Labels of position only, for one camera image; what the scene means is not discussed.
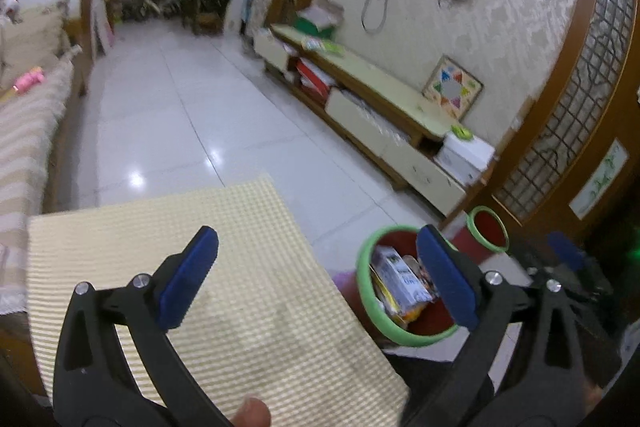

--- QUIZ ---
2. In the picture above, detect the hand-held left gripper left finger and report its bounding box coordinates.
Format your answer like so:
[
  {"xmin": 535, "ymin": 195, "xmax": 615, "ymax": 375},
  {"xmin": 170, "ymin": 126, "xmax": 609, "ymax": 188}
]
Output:
[{"xmin": 51, "ymin": 226, "xmax": 233, "ymax": 427}]

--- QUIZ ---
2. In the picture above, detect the red box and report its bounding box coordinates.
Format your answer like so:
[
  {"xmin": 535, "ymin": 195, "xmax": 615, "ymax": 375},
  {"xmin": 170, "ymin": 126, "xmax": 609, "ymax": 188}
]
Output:
[{"xmin": 295, "ymin": 57, "xmax": 335, "ymax": 95}]

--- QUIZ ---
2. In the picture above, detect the wooden lattice screen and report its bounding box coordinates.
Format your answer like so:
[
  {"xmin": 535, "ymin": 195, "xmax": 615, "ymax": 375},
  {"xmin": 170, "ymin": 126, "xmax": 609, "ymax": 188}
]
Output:
[{"xmin": 492, "ymin": 0, "xmax": 640, "ymax": 228}]

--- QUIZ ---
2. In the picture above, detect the green packet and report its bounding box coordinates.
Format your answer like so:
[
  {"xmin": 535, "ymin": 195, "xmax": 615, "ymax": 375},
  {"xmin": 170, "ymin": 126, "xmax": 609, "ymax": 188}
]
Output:
[{"xmin": 300, "ymin": 36, "xmax": 346, "ymax": 56}]

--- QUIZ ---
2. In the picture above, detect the black television cable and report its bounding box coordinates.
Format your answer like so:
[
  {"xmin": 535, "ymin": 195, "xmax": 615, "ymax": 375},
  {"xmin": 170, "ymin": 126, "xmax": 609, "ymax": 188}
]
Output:
[{"xmin": 361, "ymin": 0, "xmax": 391, "ymax": 34}]

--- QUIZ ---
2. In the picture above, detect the green box with white lid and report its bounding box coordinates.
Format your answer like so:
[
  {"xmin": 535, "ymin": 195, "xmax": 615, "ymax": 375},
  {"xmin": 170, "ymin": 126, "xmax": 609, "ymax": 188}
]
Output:
[{"xmin": 292, "ymin": 0, "xmax": 346, "ymax": 40}]

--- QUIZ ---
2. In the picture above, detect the long wooden television cabinet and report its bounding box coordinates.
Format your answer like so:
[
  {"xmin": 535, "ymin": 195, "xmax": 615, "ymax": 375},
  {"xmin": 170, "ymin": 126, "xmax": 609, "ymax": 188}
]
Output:
[{"xmin": 252, "ymin": 24, "xmax": 496, "ymax": 218}]

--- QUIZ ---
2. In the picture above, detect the pink plush toy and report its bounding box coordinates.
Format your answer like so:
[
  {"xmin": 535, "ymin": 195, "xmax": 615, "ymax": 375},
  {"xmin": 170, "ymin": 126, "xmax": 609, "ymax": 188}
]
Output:
[{"xmin": 12, "ymin": 67, "xmax": 45, "ymax": 95}]

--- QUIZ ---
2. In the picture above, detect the yellow white carton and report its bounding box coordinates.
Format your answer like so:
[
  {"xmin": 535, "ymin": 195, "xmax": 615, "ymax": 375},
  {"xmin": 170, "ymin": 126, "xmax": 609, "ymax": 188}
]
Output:
[{"xmin": 370, "ymin": 246, "xmax": 435, "ymax": 315}]

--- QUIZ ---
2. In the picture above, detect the beige cushion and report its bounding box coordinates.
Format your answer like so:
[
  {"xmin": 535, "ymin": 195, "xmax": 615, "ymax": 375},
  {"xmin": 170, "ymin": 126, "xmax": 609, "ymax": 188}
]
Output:
[{"xmin": 0, "ymin": 4, "xmax": 68, "ymax": 90}]

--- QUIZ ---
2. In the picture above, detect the yellow checked table mat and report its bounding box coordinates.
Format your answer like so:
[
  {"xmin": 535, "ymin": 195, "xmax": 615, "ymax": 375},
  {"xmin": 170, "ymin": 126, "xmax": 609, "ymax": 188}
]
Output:
[{"xmin": 26, "ymin": 174, "xmax": 411, "ymax": 427}]

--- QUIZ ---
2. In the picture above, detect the framed checkers board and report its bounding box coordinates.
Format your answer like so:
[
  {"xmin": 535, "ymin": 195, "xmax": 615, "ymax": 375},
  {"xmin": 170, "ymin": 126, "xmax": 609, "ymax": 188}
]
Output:
[{"xmin": 422, "ymin": 55, "xmax": 485, "ymax": 121}]

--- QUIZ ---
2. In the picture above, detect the red bin with green rim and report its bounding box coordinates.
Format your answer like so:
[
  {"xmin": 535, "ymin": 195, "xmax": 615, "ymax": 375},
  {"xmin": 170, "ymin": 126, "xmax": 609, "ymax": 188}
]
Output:
[
  {"xmin": 356, "ymin": 227, "xmax": 461, "ymax": 348},
  {"xmin": 467, "ymin": 206, "xmax": 510, "ymax": 254}
]

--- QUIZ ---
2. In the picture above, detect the person's left hand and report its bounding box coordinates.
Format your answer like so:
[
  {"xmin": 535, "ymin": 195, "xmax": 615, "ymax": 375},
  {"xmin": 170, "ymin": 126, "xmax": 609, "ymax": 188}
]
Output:
[{"xmin": 231, "ymin": 397, "xmax": 273, "ymax": 427}]

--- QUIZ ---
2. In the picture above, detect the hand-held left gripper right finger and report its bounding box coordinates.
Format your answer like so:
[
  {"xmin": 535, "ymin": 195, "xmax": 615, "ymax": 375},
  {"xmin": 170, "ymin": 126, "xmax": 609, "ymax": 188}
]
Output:
[{"xmin": 400, "ymin": 224, "xmax": 591, "ymax": 427}]

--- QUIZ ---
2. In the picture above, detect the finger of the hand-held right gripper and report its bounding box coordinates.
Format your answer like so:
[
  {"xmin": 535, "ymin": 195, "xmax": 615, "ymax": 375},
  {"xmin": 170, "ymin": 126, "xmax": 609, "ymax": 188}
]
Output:
[
  {"xmin": 520, "ymin": 247, "xmax": 551, "ymax": 280},
  {"xmin": 546, "ymin": 231, "xmax": 591, "ymax": 275}
]

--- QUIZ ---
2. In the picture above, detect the white bicycle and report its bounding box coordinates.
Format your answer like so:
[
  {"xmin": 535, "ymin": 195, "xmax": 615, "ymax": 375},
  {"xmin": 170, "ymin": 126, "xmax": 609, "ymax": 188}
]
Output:
[{"xmin": 122, "ymin": 0, "xmax": 166, "ymax": 22}]

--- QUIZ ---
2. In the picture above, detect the beige striped sofa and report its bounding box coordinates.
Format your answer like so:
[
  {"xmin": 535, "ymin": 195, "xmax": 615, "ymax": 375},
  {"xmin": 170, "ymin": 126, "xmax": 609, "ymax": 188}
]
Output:
[{"xmin": 0, "ymin": 0, "xmax": 83, "ymax": 313}]

